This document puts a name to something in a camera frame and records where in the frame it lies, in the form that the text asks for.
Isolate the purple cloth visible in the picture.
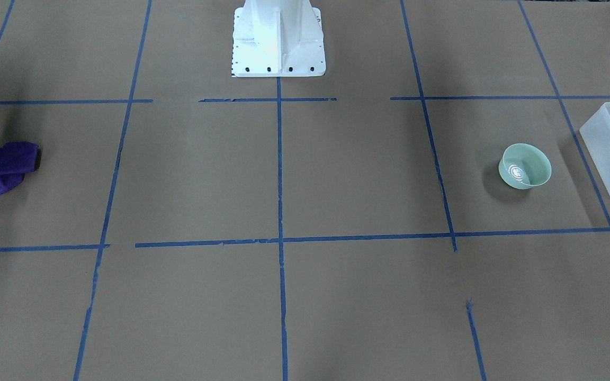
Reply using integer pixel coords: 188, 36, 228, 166
0, 141, 41, 195

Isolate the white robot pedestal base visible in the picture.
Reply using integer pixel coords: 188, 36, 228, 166
231, 1, 327, 78

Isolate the green ceramic bowl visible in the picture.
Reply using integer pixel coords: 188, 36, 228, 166
498, 144, 552, 190

